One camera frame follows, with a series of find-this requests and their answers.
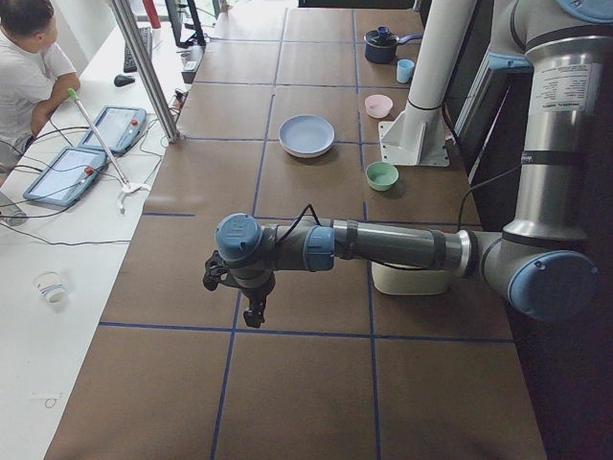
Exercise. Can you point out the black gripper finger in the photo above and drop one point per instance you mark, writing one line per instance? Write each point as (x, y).
(253, 318)

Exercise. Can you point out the blue teach pendant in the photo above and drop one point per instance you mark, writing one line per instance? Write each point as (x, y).
(120, 126)
(67, 177)

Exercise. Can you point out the seated person in white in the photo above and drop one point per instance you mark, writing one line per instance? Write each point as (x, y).
(36, 75)

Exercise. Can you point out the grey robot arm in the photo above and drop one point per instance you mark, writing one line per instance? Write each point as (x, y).
(550, 256)

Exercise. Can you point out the grey aluminium frame post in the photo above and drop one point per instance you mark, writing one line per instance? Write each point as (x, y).
(127, 24)

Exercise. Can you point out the blue plate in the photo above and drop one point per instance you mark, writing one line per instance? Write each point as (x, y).
(307, 133)

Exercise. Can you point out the light blue cup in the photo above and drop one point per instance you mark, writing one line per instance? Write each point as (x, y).
(405, 70)

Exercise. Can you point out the pink bowl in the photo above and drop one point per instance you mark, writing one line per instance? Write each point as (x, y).
(378, 106)

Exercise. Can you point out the glass pot lid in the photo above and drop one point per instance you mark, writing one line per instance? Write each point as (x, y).
(381, 37)

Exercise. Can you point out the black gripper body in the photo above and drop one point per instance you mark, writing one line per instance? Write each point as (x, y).
(257, 290)

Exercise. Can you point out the black monitor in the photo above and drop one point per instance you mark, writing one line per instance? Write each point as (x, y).
(185, 24)

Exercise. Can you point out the black computer mouse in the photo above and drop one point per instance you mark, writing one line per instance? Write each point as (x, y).
(123, 80)

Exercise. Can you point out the far blue teach pendant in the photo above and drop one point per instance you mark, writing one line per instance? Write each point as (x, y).
(120, 126)

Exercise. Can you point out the near blue teach pendant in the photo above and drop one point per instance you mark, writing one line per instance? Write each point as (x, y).
(67, 177)

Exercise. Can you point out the green bowl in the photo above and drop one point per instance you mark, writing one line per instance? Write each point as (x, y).
(381, 176)

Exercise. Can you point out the dark blue pot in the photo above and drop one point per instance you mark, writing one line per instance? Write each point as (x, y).
(386, 55)

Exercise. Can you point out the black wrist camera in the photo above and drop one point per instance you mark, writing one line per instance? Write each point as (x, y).
(216, 273)

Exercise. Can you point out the red cylinder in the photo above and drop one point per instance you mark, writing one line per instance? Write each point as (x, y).
(152, 14)

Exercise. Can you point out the green handled white stick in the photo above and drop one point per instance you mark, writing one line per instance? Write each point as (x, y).
(128, 187)

